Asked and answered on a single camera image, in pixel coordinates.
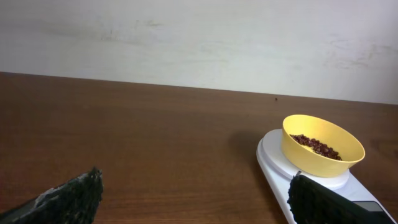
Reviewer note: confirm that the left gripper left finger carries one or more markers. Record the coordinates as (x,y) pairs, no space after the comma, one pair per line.
(74,202)

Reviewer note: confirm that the red beans in bowl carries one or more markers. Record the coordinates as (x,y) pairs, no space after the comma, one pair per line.
(317,146)

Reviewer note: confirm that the white digital kitchen scale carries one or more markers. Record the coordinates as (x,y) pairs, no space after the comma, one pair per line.
(279,171)

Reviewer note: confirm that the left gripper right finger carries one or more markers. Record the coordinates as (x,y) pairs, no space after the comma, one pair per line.
(311,202)

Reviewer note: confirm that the pale yellow plastic bowl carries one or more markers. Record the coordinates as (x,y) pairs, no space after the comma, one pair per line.
(349,149)

